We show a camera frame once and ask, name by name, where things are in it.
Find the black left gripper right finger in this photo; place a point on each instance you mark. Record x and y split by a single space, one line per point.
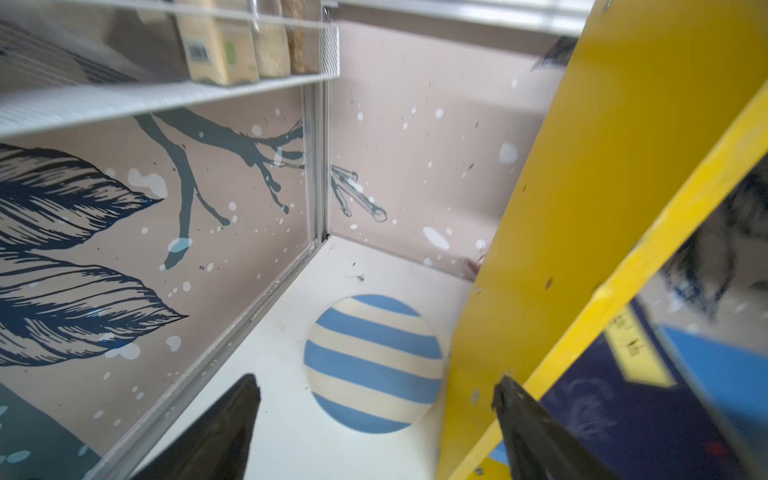
537 446

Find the white wire spice rack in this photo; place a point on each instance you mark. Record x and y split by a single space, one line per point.
71 63

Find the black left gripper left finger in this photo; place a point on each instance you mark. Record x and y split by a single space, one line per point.
216 445

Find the dark blue book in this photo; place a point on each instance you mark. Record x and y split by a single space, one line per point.
659 403

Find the beige spice box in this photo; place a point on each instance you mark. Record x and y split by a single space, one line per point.
218 43

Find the blue striped round plate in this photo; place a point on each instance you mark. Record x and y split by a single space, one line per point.
373 363

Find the yellow wooden shelf unit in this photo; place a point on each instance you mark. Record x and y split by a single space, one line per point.
661 111

